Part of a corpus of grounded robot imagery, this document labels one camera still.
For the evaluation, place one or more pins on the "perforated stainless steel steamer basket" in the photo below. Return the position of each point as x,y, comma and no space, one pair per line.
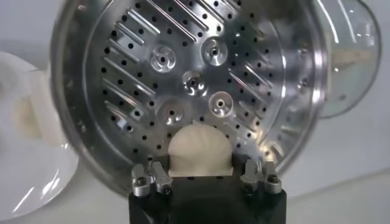
182,61

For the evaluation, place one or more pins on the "white oval plate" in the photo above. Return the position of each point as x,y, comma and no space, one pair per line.
30,176

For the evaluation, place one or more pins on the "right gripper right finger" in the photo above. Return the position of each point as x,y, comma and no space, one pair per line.
271,181

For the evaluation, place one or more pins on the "white steamed baozi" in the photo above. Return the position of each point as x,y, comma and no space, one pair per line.
199,149

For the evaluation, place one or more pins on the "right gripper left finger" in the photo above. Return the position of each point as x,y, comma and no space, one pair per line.
141,179

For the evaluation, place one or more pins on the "round glass pot lid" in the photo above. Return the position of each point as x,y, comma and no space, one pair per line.
350,76

